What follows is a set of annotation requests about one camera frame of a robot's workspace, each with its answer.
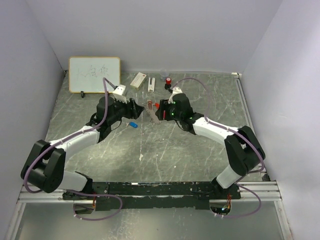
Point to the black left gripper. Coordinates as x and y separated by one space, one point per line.
134 112

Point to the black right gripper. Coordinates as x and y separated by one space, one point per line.
163 106

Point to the grey keyring holder red handle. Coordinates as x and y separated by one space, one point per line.
152 114

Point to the blue tagged key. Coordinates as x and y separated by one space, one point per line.
133 124

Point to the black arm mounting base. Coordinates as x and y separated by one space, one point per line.
149 195

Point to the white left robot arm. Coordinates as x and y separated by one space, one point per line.
45 165

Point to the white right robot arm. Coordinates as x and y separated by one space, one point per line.
243 149

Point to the white stapler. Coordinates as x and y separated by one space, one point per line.
151 84

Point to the red and black stamp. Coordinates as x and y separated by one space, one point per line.
168 82

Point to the white and green carton box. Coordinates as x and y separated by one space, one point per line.
138 80

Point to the clear plastic cup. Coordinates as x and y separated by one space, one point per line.
164 74

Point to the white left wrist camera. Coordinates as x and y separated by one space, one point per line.
119 93

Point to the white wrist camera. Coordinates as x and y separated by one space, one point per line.
175 91
119 93

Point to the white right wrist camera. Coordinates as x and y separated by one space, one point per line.
175 91

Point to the small whiteboard with yellow frame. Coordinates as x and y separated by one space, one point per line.
86 73

